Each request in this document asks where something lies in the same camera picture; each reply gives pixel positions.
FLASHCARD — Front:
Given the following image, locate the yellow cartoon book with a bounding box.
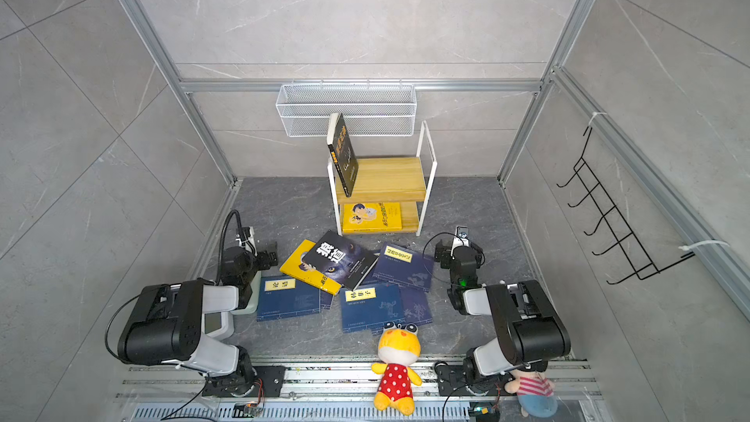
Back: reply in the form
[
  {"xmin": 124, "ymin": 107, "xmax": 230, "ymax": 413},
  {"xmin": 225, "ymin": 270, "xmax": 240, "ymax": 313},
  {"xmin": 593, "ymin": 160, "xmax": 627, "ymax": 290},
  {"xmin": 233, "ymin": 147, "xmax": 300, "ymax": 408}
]
[
  {"xmin": 279, "ymin": 240, "xmax": 342, "ymax": 296},
  {"xmin": 342, "ymin": 202, "xmax": 402, "ymax": 234}
]

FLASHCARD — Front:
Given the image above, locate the blue book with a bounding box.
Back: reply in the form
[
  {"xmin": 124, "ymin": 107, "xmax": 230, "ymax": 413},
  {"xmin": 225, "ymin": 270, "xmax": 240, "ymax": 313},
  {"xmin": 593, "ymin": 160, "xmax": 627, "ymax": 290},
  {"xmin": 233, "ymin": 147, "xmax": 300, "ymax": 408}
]
[
  {"xmin": 400, "ymin": 287, "xmax": 434, "ymax": 326},
  {"xmin": 372, "ymin": 242, "xmax": 435, "ymax": 292},
  {"xmin": 341, "ymin": 283, "xmax": 405, "ymax": 333}
]

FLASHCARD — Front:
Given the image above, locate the black wolf cover book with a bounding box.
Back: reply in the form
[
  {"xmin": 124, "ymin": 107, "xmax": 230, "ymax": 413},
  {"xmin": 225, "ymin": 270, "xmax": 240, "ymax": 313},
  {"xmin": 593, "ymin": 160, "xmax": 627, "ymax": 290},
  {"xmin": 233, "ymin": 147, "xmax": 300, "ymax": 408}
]
[{"xmin": 303, "ymin": 231, "xmax": 378, "ymax": 290}]

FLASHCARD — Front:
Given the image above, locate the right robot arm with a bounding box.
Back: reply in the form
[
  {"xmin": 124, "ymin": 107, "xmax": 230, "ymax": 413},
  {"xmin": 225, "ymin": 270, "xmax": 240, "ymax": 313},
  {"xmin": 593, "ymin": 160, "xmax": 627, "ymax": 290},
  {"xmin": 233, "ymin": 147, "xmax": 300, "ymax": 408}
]
[{"xmin": 435, "ymin": 238, "xmax": 571, "ymax": 394}]

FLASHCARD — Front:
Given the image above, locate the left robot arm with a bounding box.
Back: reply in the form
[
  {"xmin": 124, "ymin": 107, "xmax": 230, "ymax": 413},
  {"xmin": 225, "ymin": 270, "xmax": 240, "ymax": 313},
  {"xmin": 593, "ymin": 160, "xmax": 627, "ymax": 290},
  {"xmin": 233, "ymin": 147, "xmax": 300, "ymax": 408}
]
[{"xmin": 116, "ymin": 241, "xmax": 285, "ymax": 398}]

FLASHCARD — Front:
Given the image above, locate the blue book Lunyu label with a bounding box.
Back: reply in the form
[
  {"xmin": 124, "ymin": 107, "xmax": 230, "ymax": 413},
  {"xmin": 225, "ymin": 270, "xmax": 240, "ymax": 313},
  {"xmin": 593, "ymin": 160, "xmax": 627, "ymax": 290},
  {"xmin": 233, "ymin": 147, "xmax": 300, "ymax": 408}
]
[{"xmin": 256, "ymin": 277, "xmax": 330, "ymax": 322}]

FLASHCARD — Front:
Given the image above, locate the pale green case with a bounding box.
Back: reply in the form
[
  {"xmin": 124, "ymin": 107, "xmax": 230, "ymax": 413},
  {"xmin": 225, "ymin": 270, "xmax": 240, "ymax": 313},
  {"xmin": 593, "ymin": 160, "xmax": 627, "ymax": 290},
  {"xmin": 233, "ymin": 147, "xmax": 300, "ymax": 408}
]
[{"xmin": 232, "ymin": 283, "xmax": 260, "ymax": 316}]

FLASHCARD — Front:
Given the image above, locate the white wooden two-tier shelf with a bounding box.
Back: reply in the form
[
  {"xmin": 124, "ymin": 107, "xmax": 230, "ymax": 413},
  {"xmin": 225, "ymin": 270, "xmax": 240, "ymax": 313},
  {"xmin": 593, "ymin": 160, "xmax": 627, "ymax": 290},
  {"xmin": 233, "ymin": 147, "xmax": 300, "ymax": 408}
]
[{"xmin": 326, "ymin": 121, "xmax": 438, "ymax": 236}]

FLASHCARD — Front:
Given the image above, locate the yellow cartoon book in shelf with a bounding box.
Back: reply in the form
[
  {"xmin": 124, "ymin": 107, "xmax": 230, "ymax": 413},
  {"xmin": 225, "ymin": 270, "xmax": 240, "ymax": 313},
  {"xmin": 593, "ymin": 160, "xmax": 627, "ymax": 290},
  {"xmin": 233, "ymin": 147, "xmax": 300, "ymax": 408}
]
[{"xmin": 342, "ymin": 202, "xmax": 402, "ymax": 234}]

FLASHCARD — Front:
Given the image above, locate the yellow plush toy red dress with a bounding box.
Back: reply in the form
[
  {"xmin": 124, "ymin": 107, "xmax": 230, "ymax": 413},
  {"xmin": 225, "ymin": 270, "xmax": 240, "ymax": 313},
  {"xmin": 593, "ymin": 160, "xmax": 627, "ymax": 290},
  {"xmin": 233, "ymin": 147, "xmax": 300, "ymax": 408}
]
[{"xmin": 371, "ymin": 322, "xmax": 422, "ymax": 416}]

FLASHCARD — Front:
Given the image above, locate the striped plush doll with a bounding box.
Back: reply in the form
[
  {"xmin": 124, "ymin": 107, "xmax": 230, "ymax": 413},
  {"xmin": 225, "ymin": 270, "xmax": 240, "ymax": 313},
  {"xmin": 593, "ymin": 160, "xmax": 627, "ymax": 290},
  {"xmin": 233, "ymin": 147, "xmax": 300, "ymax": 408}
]
[{"xmin": 504, "ymin": 369, "xmax": 559, "ymax": 418}]

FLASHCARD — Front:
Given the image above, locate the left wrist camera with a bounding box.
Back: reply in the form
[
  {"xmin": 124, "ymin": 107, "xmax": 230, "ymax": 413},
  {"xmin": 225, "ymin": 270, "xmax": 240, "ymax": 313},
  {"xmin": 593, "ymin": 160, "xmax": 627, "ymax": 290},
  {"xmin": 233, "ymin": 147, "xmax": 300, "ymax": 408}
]
[{"xmin": 236, "ymin": 227, "xmax": 257, "ymax": 256}]

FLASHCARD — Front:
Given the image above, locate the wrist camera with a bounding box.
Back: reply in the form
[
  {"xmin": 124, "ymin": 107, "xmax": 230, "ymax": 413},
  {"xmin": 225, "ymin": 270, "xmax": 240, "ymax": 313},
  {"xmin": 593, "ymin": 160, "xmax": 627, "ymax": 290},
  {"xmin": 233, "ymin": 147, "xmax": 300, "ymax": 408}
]
[
  {"xmin": 236, "ymin": 227, "xmax": 257, "ymax": 256},
  {"xmin": 452, "ymin": 226, "xmax": 471, "ymax": 249}
]

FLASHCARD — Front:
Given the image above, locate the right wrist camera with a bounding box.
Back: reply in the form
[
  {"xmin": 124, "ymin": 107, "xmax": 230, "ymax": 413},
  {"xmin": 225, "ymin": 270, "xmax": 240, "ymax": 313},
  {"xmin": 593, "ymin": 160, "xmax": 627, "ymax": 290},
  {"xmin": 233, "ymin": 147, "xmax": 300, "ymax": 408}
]
[{"xmin": 452, "ymin": 226, "xmax": 471, "ymax": 249}]

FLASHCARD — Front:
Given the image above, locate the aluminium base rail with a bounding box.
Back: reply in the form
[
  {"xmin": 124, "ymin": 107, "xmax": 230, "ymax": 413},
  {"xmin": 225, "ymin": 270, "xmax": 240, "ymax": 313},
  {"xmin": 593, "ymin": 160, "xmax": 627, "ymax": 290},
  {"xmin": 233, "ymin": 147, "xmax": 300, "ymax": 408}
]
[{"xmin": 113, "ymin": 356, "xmax": 613, "ymax": 422}]

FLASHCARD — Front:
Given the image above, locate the black wire hook rack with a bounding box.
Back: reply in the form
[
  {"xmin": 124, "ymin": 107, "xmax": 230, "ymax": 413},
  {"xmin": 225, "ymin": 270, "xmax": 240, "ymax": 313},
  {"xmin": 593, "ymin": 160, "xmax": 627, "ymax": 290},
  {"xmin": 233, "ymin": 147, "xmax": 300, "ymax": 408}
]
[{"xmin": 556, "ymin": 127, "xmax": 696, "ymax": 286}]

